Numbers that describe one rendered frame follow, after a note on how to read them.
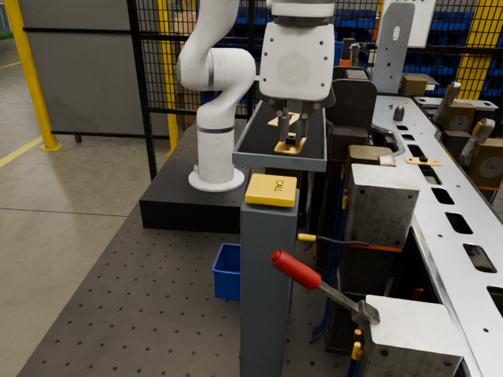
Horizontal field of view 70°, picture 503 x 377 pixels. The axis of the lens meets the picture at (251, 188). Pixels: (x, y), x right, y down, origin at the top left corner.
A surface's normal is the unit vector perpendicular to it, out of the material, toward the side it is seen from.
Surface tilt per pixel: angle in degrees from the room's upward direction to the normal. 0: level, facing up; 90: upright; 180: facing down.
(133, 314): 0
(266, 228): 90
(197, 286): 0
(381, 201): 90
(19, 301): 0
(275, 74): 90
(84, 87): 90
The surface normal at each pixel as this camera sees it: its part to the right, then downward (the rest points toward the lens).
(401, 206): -0.17, 0.48
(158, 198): 0.03, -0.89
